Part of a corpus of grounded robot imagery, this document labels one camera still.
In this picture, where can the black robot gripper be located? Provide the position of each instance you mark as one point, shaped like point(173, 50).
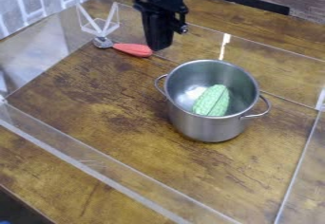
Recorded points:
point(162, 24)

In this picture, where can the pink handled metal spoon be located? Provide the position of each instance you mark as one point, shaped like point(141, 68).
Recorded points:
point(134, 49)

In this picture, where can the stainless steel pot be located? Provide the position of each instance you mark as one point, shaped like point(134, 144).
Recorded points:
point(184, 84)

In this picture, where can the black strip on table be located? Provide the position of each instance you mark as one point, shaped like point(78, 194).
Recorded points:
point(260, 4)

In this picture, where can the green bitter gourd toy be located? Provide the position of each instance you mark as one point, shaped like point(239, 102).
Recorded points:
point(213, 102)

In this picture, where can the clear acrylic barrier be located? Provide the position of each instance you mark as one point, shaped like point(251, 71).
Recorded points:
point(90, 153)

